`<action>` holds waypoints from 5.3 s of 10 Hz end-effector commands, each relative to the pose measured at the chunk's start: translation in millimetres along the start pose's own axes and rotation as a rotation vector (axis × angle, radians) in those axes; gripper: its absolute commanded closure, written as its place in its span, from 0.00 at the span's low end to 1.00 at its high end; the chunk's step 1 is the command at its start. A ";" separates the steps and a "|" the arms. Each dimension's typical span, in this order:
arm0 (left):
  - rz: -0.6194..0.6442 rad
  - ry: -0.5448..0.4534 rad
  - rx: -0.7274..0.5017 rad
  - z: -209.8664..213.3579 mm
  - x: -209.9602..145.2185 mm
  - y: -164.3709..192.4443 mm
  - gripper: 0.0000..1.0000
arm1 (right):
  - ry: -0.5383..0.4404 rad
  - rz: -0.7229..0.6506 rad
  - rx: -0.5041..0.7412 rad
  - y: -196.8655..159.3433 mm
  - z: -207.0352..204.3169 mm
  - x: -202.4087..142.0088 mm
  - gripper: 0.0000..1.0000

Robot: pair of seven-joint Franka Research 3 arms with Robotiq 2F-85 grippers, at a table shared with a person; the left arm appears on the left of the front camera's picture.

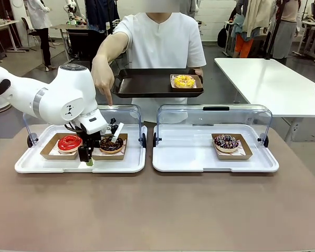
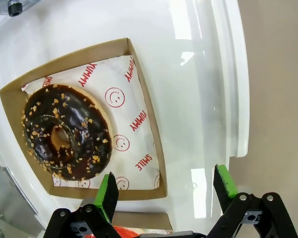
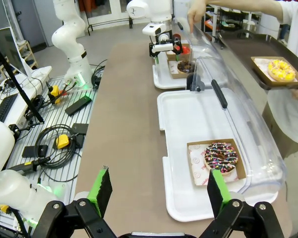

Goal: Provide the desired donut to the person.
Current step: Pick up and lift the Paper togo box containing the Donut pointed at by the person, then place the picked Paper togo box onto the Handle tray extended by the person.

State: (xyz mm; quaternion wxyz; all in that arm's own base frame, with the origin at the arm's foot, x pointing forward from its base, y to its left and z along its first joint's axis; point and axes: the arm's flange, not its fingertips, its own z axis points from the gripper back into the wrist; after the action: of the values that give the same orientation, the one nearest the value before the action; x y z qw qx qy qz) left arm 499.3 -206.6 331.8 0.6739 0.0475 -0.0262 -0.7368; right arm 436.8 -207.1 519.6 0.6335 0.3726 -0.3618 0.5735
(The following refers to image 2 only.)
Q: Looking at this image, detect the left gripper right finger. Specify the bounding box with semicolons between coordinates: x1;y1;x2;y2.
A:
207;164;298;238

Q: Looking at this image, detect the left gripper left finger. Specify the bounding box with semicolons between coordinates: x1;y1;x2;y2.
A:
45;171;122;238

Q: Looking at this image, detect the red glazed donut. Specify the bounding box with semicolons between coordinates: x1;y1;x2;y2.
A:
113;225;143;238

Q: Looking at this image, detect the chocolate donut with nuts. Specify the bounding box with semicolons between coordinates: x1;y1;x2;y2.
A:
21;83;114;181

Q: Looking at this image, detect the white printed paper liner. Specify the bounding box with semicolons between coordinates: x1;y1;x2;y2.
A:
139;227;173;235
21;55;162;191

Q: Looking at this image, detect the black lid hinge knob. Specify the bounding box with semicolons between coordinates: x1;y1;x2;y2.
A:
8;0;24;17

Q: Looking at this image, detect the clear lid with black handle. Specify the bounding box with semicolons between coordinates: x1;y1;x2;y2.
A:
0;0;42;225

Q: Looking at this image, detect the white tray with handled lid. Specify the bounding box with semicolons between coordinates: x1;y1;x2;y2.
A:
0;0;250;238

